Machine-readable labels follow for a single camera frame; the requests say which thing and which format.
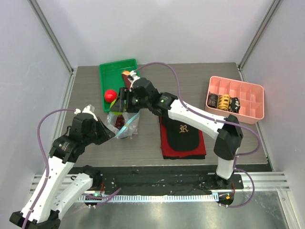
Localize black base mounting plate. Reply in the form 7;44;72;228
64;167;244;195

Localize red toy apple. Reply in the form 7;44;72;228
104;89;118;103

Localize dark patterned rolled sock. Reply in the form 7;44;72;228
207;94;218;108

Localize purple toy grapes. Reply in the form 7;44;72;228
115;115;125;130

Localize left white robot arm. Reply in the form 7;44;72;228
10;107;115;229

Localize black floral rolled sock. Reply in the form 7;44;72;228
228;97;241;114

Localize aluminium frame post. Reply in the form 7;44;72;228
28;0;74;75
238;0;283;71

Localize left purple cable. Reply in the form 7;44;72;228
22;108;81;229

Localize clear zip top bag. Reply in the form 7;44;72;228
106;112;140;139

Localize white slotted cable duct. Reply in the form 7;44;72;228
76;193;220;203

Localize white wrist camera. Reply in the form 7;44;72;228
127;71;140;83
74;104;98;121

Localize pink divided organizer box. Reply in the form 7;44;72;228
205;76;264;125

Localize green plastic tray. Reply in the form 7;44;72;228
99;59;138;113

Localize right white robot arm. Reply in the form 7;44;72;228
110;78;243;188

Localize green toy fruit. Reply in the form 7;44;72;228
110;100;122;115

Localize left aluminium frame post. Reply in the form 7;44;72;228
28;0;74;75

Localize right aluminium frame post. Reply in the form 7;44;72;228
238;0;283;71

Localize black embroidered cap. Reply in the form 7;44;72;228
160;117;200;152

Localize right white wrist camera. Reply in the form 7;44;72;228
127;71;140;83

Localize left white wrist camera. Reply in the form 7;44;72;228
74;104;98;121

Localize yellow tiger rolled sock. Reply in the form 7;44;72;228
217;94;231;111

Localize orange papaya slice toy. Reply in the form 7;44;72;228
122;70;134;89

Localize red and black folded cloth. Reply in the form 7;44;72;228
159;117;206;160

